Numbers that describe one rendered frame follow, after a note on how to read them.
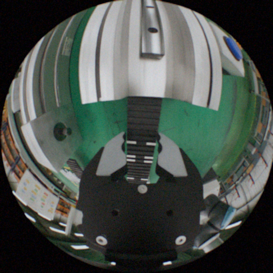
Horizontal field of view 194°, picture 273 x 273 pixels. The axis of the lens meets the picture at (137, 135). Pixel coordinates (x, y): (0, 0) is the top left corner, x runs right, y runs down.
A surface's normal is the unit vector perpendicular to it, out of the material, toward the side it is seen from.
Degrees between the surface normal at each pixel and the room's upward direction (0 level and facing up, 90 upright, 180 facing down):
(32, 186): 90
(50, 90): 90
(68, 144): 90
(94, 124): 0
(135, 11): 0
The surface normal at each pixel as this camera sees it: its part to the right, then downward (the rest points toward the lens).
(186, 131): -0.02, 0.51
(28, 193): 0.99, -0.08
